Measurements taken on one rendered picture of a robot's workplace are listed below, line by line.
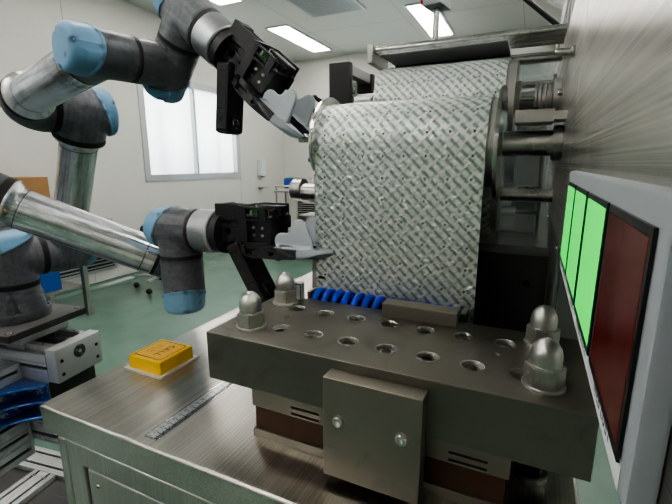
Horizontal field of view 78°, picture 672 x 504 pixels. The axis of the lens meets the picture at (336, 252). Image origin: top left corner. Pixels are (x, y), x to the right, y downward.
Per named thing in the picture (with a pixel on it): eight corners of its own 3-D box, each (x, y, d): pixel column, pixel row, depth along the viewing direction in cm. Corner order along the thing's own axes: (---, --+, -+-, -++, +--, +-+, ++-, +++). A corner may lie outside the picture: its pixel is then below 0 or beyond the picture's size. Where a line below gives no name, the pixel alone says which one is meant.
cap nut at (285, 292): (281, 296, 62) (280, 267, 61) (303, 300, 60) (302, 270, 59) (267, 304, 58) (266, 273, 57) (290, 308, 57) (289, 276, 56)
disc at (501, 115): (498, 194, 64) (506, 92, 60) (501, 194, 63) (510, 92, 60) (488, 205, 51) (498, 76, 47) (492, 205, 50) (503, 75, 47)
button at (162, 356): (163, 350, 73) (162, 337, 73) (193, 358, 70) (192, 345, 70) (129, 368, 67) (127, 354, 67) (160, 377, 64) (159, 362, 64)
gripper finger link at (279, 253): (290, 251, 60) (241, 246, 64) (290, 262, 60) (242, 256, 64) (306, 246, 64) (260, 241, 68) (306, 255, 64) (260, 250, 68)
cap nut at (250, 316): (248, 319, 53) (246, 285, 52) (272, 323, 51) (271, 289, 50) (229, 329, 50) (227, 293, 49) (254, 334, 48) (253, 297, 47)
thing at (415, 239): (318, 296, 65) (316, 177, 61) (473, 320, 56) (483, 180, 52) (316, 297, 65) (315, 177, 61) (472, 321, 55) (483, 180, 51)
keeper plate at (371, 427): (331, 461, 45) (331, 367, 42) (423, 491, 41) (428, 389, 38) (320, 476, 43) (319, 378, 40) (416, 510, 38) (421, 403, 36)
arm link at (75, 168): (26, 258, 119) (36, 68, 93) (82, 249, 131) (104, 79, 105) (43, 283, 114) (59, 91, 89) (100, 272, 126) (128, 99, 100)
